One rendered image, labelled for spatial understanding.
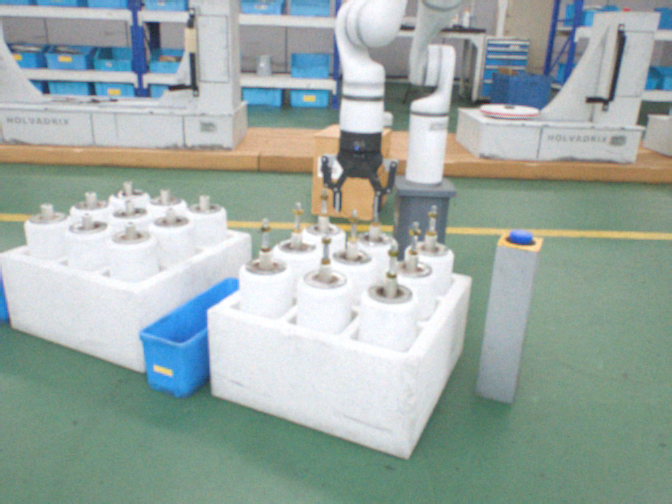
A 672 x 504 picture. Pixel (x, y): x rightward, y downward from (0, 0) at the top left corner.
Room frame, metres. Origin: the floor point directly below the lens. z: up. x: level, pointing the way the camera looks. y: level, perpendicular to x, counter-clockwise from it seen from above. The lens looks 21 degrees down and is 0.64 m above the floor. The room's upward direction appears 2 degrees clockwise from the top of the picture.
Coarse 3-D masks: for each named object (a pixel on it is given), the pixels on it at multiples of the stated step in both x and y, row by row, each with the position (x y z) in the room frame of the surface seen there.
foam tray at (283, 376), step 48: (240, 336) 0.87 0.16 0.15; (288, 336) 0.83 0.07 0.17; (336, 336) 0.82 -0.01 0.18; (432, 336) 0.84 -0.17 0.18; (240, 384) 0.87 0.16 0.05; (288, 384) 0.83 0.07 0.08; (336, 384) 0.80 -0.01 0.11; (384, 384) 0.76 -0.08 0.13; (432, 384) 0.85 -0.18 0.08; (336, 432) 0.80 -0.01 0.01; (384, 432) 0.76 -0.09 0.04
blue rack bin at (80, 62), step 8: (72, 48) 5.92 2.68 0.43; (80, 48) 5.92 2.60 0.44; (88, 48) 5.93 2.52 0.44; (96, 48) 5.76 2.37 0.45; (48, 56) 5.44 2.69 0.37; (56, 56) 5.44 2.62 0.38; (64, 56) 5.45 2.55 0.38; (72, 56) 5.44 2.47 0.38; (80, 56) 5.45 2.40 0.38; (88, 56) 5.54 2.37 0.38; (48, 64) 5.45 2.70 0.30; (56, 64) 5.45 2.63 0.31; (64, 64) 5.45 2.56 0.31; (72, 64) 5.45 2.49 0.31; (80, 64) 5.46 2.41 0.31; (88, 64) 5.53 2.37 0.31
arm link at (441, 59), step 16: (432, 48) 1.39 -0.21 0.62; (448, 48) 1.39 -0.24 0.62; (432, 64) 1.37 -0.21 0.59; (448, 64) 1.37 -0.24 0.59; (432, 80) 1.38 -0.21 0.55; (448, 80) 1.37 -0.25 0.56; (432, 96) 1.40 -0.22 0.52; (448, 96) 1.38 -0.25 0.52; (416, 112) 1.39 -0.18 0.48; (432, 112) 1.37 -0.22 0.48; (448, 112) 1.40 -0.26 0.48
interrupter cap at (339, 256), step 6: (336, 252) 1.02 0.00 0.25; (342, 252) 1.02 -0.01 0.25; (360, 252) 1.02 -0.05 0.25; (366, 252) 1.02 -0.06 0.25; (336, 258) 0.99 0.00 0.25; (342, 258) 0.99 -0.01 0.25; (360, 258) 1.00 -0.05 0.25; (366, 258) 0.99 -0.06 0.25; (348, 264) 0.96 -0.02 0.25; (354, 264) 0.96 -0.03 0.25; (360, 264) 0.97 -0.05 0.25
